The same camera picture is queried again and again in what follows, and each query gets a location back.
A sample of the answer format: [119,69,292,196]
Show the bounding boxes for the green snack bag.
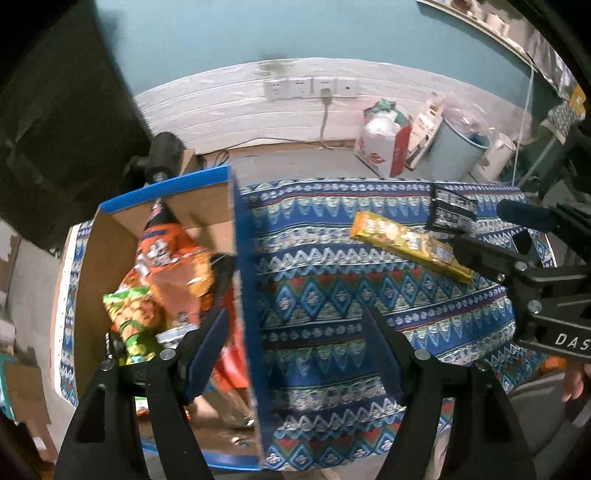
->
[102,285,160,366]

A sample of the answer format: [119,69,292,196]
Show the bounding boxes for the crumpled white plastic bag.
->
[365,99,407,137]

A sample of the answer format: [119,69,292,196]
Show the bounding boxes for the orange noodle packet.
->
[154,247,218,328]

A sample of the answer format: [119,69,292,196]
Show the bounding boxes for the white and red carton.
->
[406,92,446,169]

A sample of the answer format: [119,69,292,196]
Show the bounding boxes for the silver foil sheet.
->
[526,32,578,97]

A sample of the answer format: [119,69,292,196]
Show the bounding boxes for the dark cabinet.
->
[0,0,153,241]

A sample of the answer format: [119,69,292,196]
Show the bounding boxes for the black frame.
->
[522,124,591,208]

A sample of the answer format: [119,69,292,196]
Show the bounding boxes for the small black snack packet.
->
[425,182,477,233]

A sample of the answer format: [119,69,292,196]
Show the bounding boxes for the grey herringbone cloth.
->
[540,99,583,139]

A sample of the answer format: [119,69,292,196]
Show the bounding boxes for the white hanging cord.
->
[510,65,536,185]

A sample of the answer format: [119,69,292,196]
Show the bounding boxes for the black floor cable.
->
[198,150,230,169]

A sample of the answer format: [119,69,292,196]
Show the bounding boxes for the red and white paper bag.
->
[355,104,413,178]

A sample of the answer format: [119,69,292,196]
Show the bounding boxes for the white wall shelf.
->
[416,0,532,61]

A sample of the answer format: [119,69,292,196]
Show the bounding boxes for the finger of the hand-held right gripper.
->
[455,235,546,315]
[498,199,591,273]

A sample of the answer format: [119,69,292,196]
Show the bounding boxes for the light blue bin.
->
[422,108,492,183]

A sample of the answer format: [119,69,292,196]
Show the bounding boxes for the person's right hand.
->
[561,364,587,402]

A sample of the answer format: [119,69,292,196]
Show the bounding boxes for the blue patterned blanket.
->
[53,178,555,472]

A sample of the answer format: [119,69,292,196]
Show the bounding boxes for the long yellow snack packet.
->
[349,211,475,284]

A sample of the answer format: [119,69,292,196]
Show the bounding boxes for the white kettle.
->
[471,133,517,183]

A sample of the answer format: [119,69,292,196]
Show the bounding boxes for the flat cardboard pieces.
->
[0,360,56,462]

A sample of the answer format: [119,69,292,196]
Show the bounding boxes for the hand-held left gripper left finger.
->
[55,305,232,480]

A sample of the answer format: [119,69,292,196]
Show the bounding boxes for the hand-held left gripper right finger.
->
[361,305,539,480]

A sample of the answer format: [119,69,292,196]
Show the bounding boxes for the red snack packet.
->
[212,277,252,416]

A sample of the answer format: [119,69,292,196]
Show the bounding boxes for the grey plug with cable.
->
[318,88,347,149]

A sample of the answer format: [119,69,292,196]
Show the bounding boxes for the black device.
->
[124,131,185,185]

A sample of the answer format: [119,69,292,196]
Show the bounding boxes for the blue cardboard box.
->
[71,166,273,472]

